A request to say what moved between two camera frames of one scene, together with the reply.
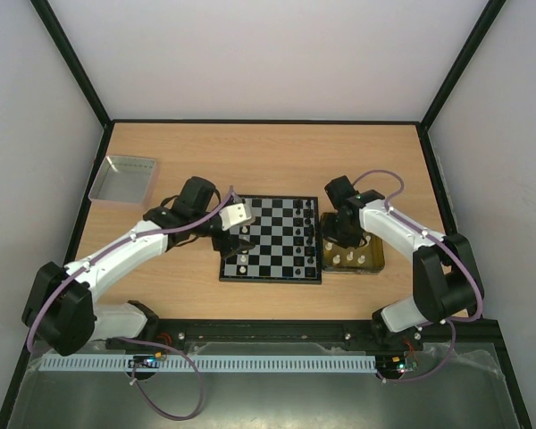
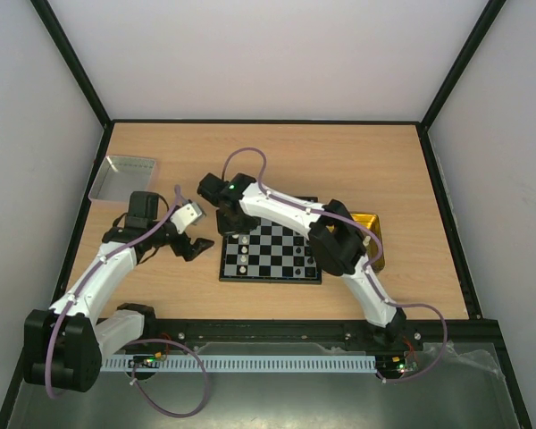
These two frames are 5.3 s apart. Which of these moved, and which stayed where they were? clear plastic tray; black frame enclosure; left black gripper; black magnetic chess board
Moved: left black gripper
Stayed: black frame enclosure; black magnetic chess board; clear plastic tray
